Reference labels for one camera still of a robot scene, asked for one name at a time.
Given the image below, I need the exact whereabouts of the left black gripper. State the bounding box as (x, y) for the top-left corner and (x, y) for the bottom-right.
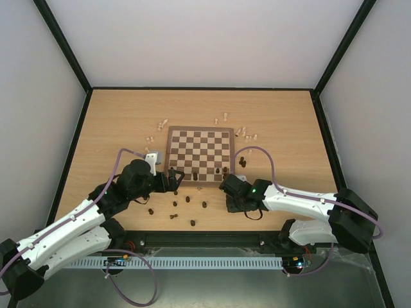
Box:
(130, 169), (186, 200)

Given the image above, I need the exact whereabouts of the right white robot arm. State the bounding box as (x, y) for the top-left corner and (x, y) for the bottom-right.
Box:
(219, 174), (378, 253)

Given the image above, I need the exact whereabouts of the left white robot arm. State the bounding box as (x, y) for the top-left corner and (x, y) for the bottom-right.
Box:
(1, 159), (184, 300)

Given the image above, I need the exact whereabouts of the right base circuit board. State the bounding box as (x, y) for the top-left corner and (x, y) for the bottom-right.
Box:
(282, 253), (313, 270)

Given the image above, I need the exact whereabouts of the base circuit board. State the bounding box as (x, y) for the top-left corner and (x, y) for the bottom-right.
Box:
(102, 255), (132, 267)
(282, 253), (313, 270)

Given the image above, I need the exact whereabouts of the left base circuit board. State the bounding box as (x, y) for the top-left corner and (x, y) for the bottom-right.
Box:
(102, 255), (132, 267)

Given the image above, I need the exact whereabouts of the wooden chessboard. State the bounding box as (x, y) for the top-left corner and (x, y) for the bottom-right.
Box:
(164, 126), (235, 187)

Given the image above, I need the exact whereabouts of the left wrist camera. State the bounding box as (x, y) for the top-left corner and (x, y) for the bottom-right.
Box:
(144, 151), (162, 176)

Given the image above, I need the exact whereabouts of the black aluminium frame rail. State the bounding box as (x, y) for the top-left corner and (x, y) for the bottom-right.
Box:
(109, 231), (298, 252)

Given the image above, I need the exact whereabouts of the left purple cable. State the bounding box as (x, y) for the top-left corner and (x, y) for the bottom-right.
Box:
(0, 148), (159, 305)

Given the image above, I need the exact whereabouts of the white slotted cable duct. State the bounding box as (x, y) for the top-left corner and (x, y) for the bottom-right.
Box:
(66, 256), (283, 270)

